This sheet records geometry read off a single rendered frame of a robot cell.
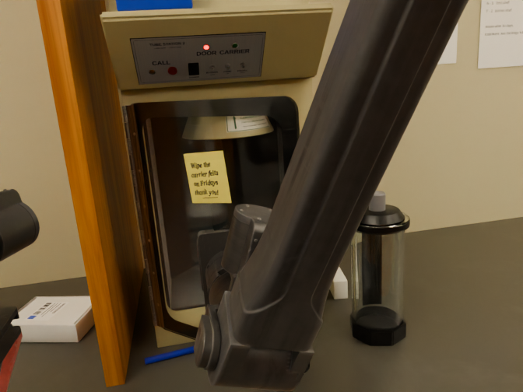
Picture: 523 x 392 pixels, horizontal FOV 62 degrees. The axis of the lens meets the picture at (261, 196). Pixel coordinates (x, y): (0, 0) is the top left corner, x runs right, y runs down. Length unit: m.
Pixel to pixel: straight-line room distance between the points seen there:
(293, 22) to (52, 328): 0.72
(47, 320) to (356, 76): 0.85
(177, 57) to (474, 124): 1.02
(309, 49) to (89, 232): 0.44
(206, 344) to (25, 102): 0.97
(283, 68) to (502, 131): 0.95
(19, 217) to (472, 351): 0.72
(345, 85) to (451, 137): 1.20
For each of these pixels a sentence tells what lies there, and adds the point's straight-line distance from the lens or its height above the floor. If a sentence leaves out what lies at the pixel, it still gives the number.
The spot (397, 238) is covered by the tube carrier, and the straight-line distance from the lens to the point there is 0.77.
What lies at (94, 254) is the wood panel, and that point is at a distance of 0.72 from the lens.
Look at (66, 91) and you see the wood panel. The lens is 0.68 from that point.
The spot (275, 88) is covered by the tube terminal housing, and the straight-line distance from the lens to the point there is 0.77.
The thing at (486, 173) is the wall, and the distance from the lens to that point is 1.54.
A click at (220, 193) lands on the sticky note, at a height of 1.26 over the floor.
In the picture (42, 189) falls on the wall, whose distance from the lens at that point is 1.26.
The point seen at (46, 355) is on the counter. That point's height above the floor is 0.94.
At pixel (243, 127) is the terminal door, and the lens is 0.59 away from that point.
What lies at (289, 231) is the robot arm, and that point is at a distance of 0.28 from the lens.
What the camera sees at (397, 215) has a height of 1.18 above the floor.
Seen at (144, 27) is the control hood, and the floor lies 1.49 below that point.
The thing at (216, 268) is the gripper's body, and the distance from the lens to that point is 0.48.
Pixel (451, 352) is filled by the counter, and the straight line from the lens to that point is 0.86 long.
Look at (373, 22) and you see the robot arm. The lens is 0.24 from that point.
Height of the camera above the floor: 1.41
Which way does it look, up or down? 15 degrees down
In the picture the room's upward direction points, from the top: 4 degrees counter-clockwise
